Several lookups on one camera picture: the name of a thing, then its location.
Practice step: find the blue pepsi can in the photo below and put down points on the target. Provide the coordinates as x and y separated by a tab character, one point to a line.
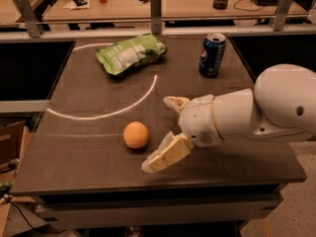
212	51

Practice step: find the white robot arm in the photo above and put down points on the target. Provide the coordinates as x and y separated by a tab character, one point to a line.
280	106

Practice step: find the brown cardboard box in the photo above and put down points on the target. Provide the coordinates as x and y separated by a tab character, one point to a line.
15	140

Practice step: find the orange fruit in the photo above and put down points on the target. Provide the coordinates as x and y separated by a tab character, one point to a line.
135	135

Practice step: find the black mesh pen cup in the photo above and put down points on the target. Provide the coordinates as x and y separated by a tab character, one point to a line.
220	4

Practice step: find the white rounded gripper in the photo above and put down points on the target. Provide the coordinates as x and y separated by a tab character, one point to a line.
197	120

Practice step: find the green rice chip bag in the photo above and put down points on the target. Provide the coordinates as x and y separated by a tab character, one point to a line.
129	53

